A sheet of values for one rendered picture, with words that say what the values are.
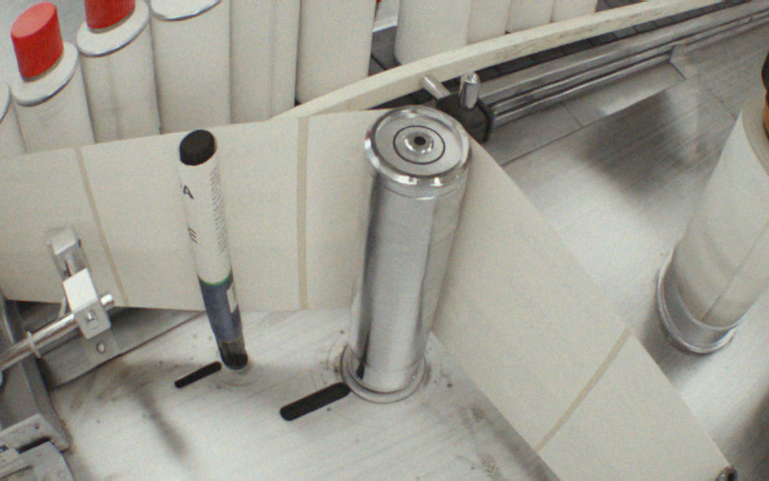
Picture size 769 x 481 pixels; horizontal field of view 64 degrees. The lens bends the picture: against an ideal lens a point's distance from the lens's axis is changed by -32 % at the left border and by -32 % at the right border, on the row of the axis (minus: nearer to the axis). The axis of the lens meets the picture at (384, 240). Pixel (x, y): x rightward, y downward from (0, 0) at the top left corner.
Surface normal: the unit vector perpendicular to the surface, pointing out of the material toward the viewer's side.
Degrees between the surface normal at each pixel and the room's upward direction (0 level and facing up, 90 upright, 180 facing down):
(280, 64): 90
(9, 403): 0
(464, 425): 0
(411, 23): 90
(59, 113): 90
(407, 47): 90
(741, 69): 0
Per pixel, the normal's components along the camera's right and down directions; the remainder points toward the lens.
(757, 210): -0.72, 0.52
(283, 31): 0.69, 0.63
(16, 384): 0.07, -0.55
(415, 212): -0.02, 0.84
